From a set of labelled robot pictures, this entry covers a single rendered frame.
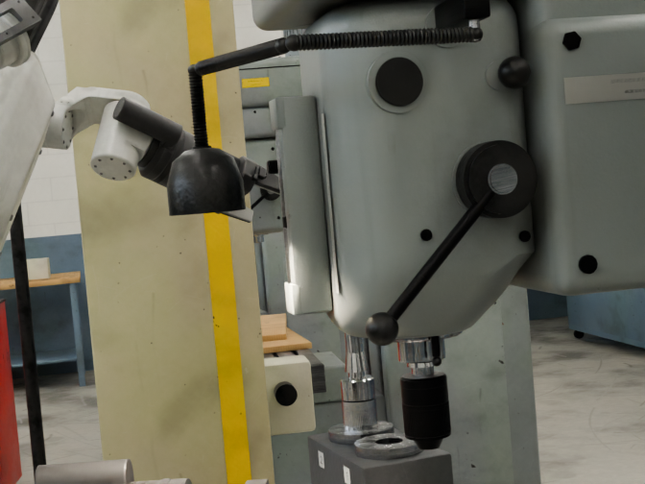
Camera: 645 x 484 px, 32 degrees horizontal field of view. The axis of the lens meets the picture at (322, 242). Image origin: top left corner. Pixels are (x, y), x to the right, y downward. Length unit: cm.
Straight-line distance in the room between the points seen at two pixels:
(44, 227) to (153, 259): 730
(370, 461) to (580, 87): 59
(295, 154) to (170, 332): 178
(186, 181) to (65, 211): 906
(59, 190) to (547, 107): 913
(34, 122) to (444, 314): 54
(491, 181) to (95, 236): 189
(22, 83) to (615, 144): 67
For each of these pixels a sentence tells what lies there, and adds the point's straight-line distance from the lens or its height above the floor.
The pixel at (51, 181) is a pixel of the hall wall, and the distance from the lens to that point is 1010.
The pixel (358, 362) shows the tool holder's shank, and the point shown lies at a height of 122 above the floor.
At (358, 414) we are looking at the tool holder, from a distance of 155.
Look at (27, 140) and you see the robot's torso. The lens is 133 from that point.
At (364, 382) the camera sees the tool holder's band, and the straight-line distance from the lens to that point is 154.
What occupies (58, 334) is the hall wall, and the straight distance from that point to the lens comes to 1015.
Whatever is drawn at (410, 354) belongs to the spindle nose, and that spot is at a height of 129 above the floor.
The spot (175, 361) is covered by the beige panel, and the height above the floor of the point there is 105.
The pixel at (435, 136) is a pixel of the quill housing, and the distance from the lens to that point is 105.
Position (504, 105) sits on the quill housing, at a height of 152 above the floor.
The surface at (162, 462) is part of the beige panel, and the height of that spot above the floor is 81.
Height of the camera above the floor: 147
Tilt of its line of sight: 3 degrees down
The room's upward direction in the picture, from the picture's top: 5 degrees counter-clockwise
